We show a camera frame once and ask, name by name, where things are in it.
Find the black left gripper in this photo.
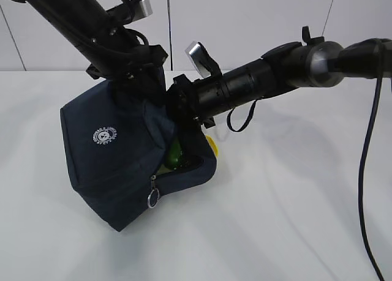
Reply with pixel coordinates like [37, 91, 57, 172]
[86, 28, 168, 107]

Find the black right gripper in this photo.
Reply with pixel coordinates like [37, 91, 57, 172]
[165, 74, 216, 162]

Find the yellow lemon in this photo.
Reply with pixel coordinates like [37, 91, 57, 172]
[205, 135, 219, 158]

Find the green cucumber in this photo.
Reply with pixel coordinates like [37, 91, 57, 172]
[164, 138, 184, 170]

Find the navy blue lunch bag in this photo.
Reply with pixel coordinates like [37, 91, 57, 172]
[60, 80, 217, 231]

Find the green lidded glass container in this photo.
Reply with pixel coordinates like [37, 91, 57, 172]
[156, 165, 176, 176]

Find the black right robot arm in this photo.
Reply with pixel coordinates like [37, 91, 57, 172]
[167, 26, 391, 132]

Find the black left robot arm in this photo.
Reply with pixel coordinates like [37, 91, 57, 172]
[11, 0, 168, 106]

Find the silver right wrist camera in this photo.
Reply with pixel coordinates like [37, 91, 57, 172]
[186, 41, 222, 78]

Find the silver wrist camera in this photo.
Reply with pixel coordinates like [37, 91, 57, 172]
[130, 0, 153, 22]
[186, 41, 222, 78]

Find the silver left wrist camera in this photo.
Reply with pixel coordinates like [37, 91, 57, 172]
[130, 0, 153, 22]

